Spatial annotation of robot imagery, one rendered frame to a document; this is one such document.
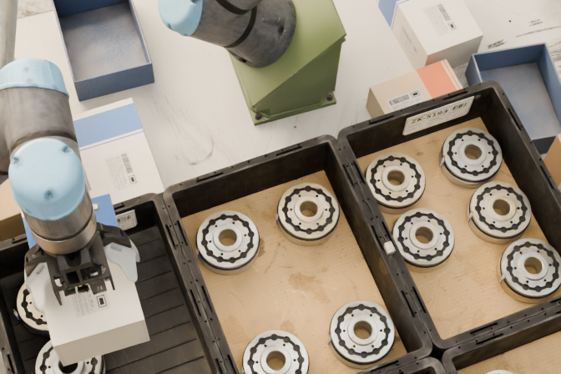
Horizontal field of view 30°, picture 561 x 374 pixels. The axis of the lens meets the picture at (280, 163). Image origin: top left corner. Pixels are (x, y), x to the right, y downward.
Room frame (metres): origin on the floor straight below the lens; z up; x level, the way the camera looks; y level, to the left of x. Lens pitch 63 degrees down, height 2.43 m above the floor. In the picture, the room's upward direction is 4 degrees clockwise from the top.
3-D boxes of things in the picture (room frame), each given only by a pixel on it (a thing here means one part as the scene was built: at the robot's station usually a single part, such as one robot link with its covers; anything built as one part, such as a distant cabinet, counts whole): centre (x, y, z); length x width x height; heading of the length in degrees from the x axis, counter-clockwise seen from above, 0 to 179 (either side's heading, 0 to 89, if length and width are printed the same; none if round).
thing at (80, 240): (0.47, 0.24, 1.33); 0.08 x 0.08 x 0.05
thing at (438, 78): (1.00, -0.25, 0.74); 0.16 x 0.12 x 0.07; 117
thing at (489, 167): (0.84, -0.33, 0.86); 0.10 x 0.10 x 0.01
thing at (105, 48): (1.10, 0.36, 0.74); 0.20 x 0.15 x 0.07; 21
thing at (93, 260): (0.46, 0.24, 1.25); 0.09 x 0.08 x 0.12; 22
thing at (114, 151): (0.83, 0.29, 0.74); 0.20 x 0.12 x 0.09; 24
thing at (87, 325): (0.49, 0.25, 1.09); 0.20 x 0.12 x 0.09; 22
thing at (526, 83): (1.03, -0.44, 0.74); 0.20 x 0.15 x 0.07; 15
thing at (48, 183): (0.47, 0.25, 1.41); 0.09 x 0.08 x 0.11; 19
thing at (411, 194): (0.79, -0.19, 0.86); 0.10 x 0.10 x 0.01
